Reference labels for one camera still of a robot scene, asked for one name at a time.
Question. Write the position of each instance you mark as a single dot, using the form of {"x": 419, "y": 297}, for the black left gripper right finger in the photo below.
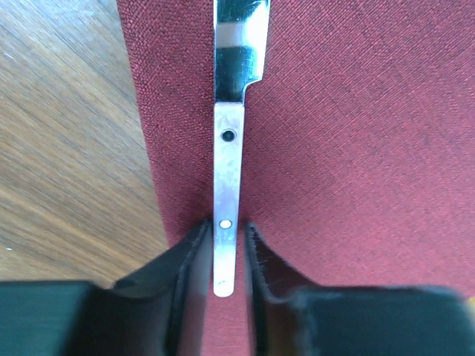
{"x": 289, "y": 314}

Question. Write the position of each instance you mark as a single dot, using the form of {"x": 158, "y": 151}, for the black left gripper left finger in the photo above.
{"x": 156, "y": 310}

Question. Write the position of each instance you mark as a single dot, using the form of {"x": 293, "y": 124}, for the dark red cloth napkin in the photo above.
{"x": 358, "y": 159}

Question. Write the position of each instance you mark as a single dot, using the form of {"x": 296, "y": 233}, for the silver table knife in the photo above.
{"x": 240, "y": 37}

